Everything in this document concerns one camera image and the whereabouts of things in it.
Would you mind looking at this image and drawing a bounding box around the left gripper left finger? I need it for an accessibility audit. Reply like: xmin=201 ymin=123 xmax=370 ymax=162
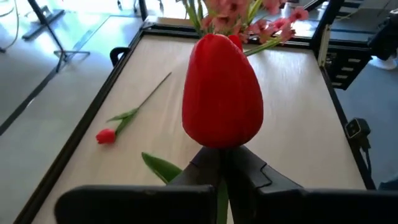
xmin=54 ymin=146 xmax=223 ymax=224

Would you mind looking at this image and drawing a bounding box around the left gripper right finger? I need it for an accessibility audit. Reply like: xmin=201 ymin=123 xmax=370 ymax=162
xmin=224 ymin=145 xmax=398 ymax=224

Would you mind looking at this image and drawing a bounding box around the red tulip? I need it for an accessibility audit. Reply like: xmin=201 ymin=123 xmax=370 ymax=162
xmin=141 ymin=33 xmax=264 ymax=224
xmin=95 ymin=71 xmax=173 ymax=146

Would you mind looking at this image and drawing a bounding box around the grey computer desk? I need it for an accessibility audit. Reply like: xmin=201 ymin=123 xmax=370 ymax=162
xmin=289 ymin=0 xmax=389 ymax=41

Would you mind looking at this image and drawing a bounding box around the black flat stand base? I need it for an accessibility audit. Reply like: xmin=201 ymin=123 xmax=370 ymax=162
xmin=21 ymin=4 xmax=66 ymax=40

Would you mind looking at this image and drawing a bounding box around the small black table camera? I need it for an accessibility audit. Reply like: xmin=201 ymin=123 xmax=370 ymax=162
xmin=344 ymin=117 xmax=373 ymax=150

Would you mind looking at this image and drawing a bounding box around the black diagonal frame strut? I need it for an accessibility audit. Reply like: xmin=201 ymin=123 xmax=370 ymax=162
xmin=322 ymin=43 xmax=374 ymax=91

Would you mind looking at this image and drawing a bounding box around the black frame handle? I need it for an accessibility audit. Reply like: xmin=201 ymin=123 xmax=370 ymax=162
xmin=109 ymin=46 xmax=131 ymax=67

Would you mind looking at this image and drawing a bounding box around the black frame upright post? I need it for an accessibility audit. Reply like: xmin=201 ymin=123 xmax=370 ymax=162
xmin=138 ymin=0 xmax=149 ymax=22
xmin=310 ymin=0 xmax=338 ymax=68

